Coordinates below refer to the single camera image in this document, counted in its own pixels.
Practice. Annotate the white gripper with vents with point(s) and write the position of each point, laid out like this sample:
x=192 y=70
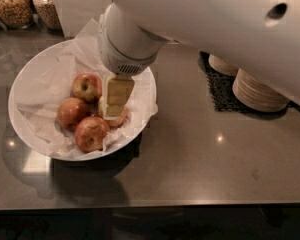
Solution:
x=118 y=61

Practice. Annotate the red apple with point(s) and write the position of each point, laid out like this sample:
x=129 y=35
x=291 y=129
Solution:
x=90 y=133
x=70 y=112
x=113 y=123

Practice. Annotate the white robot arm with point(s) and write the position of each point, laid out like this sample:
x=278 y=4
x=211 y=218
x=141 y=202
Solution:
x=261 y=37

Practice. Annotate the top green-red apple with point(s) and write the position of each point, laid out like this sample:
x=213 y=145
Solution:
x=88 y=87

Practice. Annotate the large white bowl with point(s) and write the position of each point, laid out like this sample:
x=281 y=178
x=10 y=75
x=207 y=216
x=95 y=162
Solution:
x=26 y=130

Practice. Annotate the white tissue paper liner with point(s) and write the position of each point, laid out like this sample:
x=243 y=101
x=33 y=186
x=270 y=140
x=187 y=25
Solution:
x=50 y=80

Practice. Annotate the left white sign holder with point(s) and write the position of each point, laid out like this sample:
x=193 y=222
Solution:
x=74 y=14

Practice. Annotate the back stack paper bowls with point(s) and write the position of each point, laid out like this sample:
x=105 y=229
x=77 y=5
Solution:
x=222 y=66

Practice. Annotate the stack paper bowls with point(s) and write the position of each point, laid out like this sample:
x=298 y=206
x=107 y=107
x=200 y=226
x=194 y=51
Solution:
x=222 y=66
x=257 y=95

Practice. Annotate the black rubber mat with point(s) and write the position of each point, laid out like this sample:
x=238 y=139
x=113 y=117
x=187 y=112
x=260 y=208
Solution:
x=220 y=88

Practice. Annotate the right glass cereal jar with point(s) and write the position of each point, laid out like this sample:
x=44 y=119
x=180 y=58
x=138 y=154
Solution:
x=46 y=10

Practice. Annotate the glass cereal jar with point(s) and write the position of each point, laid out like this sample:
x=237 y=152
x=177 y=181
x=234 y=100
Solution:
x=46 y=10
x=16 y=14

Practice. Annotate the front stack paper bowls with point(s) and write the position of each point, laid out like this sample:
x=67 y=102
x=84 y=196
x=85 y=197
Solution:
x=257 y=95

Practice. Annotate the left glass cereal jar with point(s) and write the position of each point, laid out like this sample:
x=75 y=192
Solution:
x=16 y=14

